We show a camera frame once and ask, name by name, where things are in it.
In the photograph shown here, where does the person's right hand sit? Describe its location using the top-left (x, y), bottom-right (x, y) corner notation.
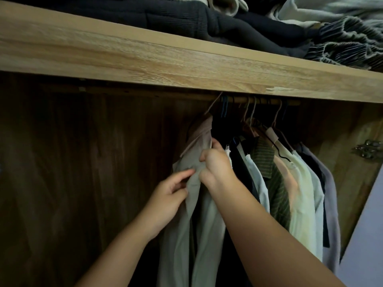
top-left (199, 138), bottom-right (240, 193)

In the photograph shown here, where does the person's left hand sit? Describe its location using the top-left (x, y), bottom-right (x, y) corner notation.
top-left (140, 169), bottom-right (197, 240)

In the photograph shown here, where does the beige grey cardigan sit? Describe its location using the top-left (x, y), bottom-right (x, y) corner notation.
top-left (157, 113), bottom-right (227, 287)

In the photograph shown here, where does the white plastic hanger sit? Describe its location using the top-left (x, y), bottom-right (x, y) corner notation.
top-left (205, 92), bottom-right (223, 116)

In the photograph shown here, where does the row of clothes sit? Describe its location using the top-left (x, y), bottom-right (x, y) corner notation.
top-left (209, 95), bottom-right (342, 275)

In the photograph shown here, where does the stack of dark clothes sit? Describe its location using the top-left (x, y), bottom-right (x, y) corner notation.
top-left (0, 0), bottom-right (383, 71)

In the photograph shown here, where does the person's left forearm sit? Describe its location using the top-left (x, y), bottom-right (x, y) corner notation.
top-left (75, 215), bottom-right (160, 287)

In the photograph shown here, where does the person's right forearm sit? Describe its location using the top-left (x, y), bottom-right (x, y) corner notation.
top-left (214, 176), bottom-right (345, 287)

